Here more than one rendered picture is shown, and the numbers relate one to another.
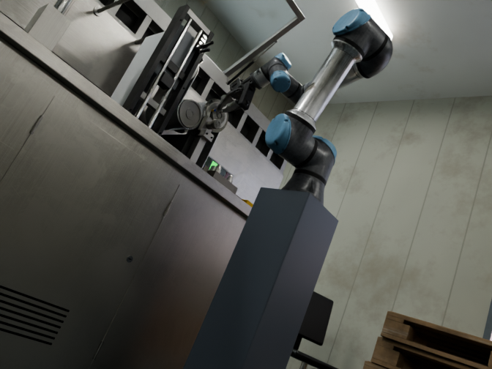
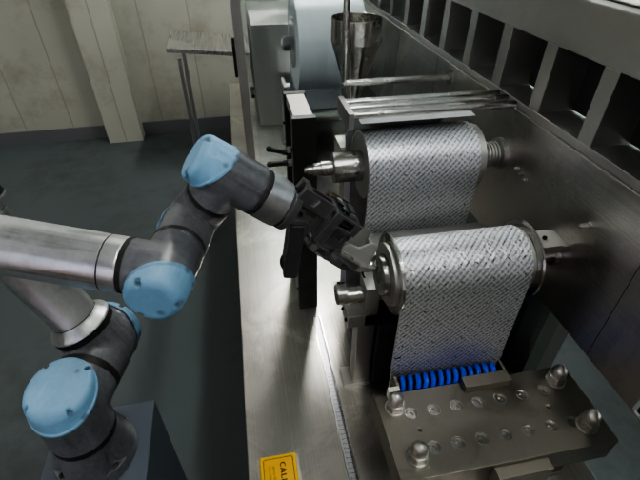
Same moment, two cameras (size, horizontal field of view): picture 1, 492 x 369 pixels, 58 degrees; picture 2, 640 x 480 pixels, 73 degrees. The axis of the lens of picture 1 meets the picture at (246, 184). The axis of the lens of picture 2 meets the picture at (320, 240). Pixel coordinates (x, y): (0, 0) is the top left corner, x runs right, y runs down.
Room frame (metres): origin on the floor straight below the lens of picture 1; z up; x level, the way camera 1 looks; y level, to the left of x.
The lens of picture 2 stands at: (2.01, -0.31, 1.78)
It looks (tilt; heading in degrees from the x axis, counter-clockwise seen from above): 38 degrees down; 122
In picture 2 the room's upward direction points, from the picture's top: straight up
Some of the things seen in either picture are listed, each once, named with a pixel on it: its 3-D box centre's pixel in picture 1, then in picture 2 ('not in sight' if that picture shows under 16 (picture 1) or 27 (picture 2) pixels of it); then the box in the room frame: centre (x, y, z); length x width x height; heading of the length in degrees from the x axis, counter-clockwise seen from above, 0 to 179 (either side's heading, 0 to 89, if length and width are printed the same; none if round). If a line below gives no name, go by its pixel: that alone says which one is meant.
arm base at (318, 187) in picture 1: (304, 190); (90, 440); (1.41, -0.19, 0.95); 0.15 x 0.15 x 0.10
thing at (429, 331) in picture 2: (197, 143); (455, 329); (1.94, 0.28, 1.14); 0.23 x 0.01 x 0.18; 43
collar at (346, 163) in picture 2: not in sight; (346, 167); (1.62, 0.41, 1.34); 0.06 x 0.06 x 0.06; 43
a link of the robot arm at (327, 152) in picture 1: (315, 159); (70, 403); (1.40, -0.18, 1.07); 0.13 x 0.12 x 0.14; 120
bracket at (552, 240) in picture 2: not in sight; (546, 240); (2.03, 0.44, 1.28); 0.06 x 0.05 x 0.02; 43
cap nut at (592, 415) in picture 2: not in sight; (590, 418); (2.20, 0.30, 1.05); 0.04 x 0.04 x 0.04
